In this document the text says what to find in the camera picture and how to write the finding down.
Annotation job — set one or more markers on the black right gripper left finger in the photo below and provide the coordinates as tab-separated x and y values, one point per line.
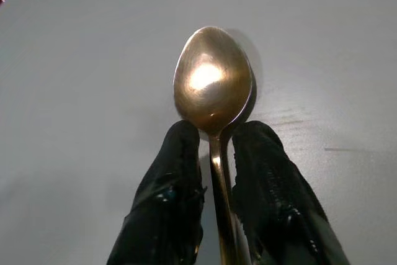
161	203

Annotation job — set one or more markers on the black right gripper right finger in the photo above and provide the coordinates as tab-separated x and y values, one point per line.
279	203

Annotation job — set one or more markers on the golden metal spoon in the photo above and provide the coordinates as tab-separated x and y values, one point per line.
212	85

